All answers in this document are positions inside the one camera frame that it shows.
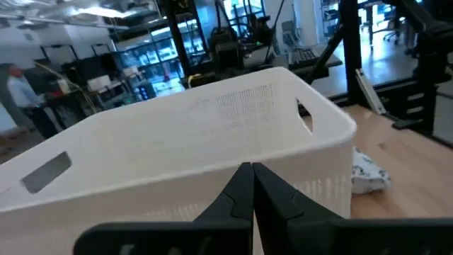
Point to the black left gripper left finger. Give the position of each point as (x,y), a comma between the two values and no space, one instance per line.
(219,237)

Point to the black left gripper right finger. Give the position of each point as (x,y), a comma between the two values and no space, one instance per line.
(318,237)

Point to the white printed gauze packet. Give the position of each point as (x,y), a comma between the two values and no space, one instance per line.
(369,173)

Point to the white plastic basket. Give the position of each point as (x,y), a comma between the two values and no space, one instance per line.
(159,134)

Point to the glass-front shelving unit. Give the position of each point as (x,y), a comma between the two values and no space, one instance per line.
(155,56)

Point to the grey office chair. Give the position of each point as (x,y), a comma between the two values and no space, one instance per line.
(291,32)

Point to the black keyboard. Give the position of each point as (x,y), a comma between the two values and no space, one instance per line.
(302,56)

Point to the black desk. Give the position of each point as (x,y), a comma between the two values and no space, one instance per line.
(318,65)

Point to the white metal strip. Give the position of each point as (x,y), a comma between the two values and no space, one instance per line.
(369,92)

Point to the person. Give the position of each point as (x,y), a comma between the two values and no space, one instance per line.
(23,93)

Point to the black metal stand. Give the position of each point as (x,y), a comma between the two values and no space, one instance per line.
(430,71)

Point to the black aluminium frame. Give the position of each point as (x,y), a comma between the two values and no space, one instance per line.
(350,53)

